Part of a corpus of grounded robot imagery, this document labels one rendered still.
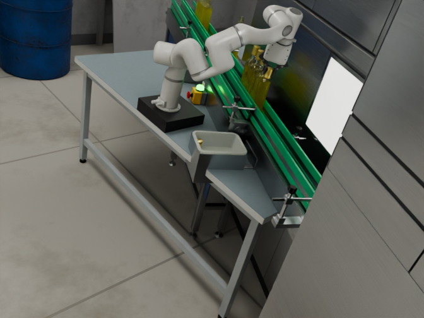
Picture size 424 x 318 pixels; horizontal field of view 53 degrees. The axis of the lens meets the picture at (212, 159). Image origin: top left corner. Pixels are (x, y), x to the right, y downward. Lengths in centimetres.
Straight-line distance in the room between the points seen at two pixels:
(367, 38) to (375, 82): 69
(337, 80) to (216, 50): 49
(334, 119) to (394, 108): 79
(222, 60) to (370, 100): 76
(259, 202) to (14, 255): 131
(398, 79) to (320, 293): 57
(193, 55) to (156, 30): 333
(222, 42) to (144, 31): 332
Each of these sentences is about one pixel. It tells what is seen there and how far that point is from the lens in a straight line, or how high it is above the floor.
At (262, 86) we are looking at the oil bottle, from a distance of 201.
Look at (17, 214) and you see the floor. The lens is 265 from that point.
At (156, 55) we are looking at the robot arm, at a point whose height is 112.
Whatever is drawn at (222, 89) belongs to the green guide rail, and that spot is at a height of 93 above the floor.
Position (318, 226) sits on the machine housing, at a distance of 116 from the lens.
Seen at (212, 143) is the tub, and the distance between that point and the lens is 195.
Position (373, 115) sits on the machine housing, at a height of 143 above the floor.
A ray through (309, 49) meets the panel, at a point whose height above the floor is 127.
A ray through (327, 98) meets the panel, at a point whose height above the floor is 116.
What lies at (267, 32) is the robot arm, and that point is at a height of 136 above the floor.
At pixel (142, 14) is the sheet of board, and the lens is 488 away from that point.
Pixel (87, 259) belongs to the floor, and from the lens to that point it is 239.
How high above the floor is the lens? 178
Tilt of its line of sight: 33 degrees down
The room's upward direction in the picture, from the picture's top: 15 degrees clockwise
